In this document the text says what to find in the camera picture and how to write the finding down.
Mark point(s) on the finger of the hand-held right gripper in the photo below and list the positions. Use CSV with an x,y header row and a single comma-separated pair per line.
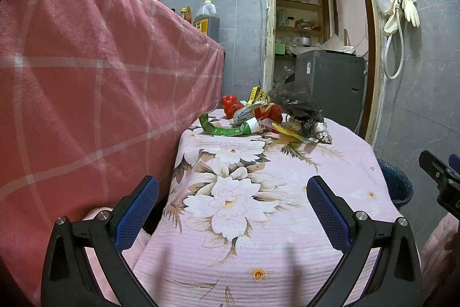
x,y
445,184
455,161

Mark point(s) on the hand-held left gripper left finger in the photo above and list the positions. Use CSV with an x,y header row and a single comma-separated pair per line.
x,y
138,213

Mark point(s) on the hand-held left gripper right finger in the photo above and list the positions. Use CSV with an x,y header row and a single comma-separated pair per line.
x,y
327,213

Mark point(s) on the blue trash bin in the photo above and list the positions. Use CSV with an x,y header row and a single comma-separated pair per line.
x,y
395,184

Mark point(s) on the yellow green wrapper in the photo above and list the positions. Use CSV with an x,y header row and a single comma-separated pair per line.
x,y
287,135

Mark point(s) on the red snack wrapper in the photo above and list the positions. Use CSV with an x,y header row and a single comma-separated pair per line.
x,y
271,112

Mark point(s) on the black plastic bag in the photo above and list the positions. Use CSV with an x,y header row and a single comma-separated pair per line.
x,y
291,98

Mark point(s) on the white tan snack wrapper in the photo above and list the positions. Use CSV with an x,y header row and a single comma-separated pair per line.
x,y
244,114

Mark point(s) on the yellow black printed wrapper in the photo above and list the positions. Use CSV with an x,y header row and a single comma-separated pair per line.
x,y
257,94

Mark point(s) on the person's right forearm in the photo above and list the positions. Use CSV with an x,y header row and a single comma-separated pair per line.
x,y
436,274

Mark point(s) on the pink floral tablecloth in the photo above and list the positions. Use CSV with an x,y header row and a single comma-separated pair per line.
x,y
269,177

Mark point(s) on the grey cabinet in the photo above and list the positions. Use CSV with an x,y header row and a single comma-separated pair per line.
x,y
330,84

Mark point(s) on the pink checked blanket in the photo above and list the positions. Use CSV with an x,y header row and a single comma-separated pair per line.
x,y
90,76

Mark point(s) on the cream rubber glove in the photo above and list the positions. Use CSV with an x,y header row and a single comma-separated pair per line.
x,y
411,12
391,21

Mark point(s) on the wooden stick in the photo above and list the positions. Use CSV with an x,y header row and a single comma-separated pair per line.
x,y
345,37

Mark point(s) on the white crumpled bag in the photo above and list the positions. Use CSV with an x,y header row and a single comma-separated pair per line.
x,y
334,42

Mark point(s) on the green box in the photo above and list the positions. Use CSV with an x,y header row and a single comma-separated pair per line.
x,y
280,49

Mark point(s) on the metal pot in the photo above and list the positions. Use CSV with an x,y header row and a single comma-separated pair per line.
x,y
302,41

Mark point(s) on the white jar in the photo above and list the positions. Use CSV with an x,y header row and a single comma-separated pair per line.
x,y
290,21

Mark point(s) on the teal jar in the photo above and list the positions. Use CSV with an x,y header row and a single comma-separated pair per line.
x,y
281,18

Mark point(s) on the large dark oil bottle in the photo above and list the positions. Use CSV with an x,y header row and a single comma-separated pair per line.
x,y
206,23

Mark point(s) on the wooden shelf unit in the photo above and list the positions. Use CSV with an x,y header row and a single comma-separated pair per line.
x,y
325,5

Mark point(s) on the amber sauce bottle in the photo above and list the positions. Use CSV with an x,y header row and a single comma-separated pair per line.
x,y
186,15

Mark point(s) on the wooden door frame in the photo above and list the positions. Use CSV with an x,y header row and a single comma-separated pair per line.
x,y
373,41

